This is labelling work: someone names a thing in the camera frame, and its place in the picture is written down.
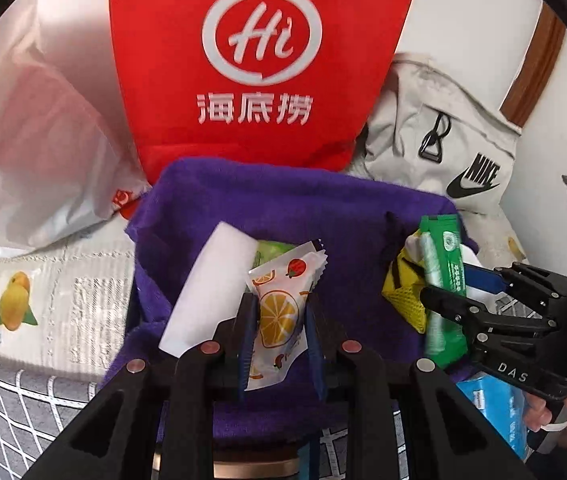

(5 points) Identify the person's right hand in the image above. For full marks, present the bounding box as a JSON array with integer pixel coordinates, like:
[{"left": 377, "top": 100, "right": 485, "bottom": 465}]
[{"left": 523, "top": 390, "right": 567, "bottom": 433}]

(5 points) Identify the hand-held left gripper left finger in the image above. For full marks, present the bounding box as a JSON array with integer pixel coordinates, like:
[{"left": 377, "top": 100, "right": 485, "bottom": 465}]
[{"left": 23, "top": 292, "right": 262, "bottom": 480}]

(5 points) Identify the grey checkered tablecloth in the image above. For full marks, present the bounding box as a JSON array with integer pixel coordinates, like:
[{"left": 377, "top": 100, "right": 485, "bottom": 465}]
[{"left": 0, "top": 295, "right": 539, "bottom": 480}]

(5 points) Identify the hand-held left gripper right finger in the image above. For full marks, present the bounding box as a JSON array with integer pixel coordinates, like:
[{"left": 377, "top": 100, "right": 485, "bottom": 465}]
[{"left": 305, "top": 292, "right": 539, "bottom": 480}]

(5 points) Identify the grey sling bag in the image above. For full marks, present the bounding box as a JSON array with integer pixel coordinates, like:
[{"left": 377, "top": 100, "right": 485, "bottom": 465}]
[{"left": 346, "top": 52, "right": 521, "bottom": 211}]

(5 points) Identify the white plastic shopping bag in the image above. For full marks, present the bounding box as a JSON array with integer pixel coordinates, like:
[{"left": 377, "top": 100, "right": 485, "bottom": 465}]
[{"left": 0, "top": 0, "right": 151, "bottom": 253}]

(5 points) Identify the dark green tea tin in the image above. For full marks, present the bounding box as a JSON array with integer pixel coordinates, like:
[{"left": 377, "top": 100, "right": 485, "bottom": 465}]
[{"left": 213, "top": 457, "right": 299, "bottom": 480}]

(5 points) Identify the red paper bag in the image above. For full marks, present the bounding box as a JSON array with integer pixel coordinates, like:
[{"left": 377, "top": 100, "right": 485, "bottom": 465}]
[{"left": 108, "top": 0, "right": 424, "bottom": 191}]

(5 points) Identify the translucent green bag roll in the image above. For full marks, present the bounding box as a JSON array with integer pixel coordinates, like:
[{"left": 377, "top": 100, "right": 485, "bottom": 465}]
[{"left": 253, "top": 240, "right": 297, "bottom": 268}]

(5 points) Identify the brown wooden door frame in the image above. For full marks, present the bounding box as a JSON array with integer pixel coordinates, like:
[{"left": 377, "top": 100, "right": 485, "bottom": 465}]
[{"left": 501, "top": 2, "right": 567, "bottom": 128}]

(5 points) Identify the purple cloth storage box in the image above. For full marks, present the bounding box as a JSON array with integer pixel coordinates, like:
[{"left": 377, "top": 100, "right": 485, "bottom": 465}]
[{"left": 103, "top": 157, "right": 479, "bottom": 451}]

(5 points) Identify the fruit-print newspaper cloth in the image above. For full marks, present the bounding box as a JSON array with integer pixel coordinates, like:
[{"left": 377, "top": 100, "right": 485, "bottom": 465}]
[{"left": 0, "top": 205, "right": 527, "bottom": 386}]

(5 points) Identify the green packet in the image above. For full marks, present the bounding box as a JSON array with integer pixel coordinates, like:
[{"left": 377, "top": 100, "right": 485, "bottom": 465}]
[{"left": 421, "top": 214, "right": 467, "bottom": 368}]

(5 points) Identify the white sponge block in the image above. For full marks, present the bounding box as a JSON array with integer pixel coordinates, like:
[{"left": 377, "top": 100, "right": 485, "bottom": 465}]
[{"left": 158, "top": 221, "right": 261, "bottom": 358}]

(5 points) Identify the yellow mesh pouch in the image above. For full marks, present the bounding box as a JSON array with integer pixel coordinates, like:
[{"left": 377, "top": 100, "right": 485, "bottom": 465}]
[{"left": 382, "top": 230, "right": 431, "bottom": 333}]

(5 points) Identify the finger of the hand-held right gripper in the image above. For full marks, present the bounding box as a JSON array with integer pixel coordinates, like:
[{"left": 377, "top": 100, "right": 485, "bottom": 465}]
[
  {"left": 418, "top": 285, "right": 559, "bottom": 343},
  {"left": 463, "top": 261, "right": 567, "bottom": 313}
]

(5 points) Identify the blue tissue pack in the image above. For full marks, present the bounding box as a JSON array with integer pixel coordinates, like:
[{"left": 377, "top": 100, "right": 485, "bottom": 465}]
[{"left": 456, "top": 375, "right": 531, "bottom": 456}]

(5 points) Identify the fruit-print snack packet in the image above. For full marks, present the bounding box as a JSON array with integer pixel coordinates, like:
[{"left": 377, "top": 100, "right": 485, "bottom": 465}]
[{"left": 244, "top": 241, "right": 329, "bottom": 391}]

